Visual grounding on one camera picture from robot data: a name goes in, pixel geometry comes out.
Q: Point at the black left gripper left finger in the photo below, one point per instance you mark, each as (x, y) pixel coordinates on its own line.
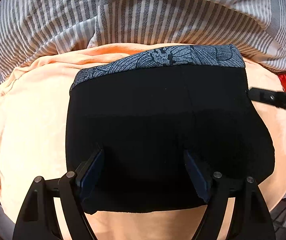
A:
(37, 218)

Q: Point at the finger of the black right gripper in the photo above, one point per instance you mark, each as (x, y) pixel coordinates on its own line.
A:
(269, 97)

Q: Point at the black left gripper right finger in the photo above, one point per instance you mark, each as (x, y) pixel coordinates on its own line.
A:
(250, 217)

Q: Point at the black pants with patterned lining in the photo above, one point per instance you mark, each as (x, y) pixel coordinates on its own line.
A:
(162, 122)

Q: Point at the grey striped duvet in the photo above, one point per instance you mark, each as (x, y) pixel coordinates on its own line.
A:
(30, 29)

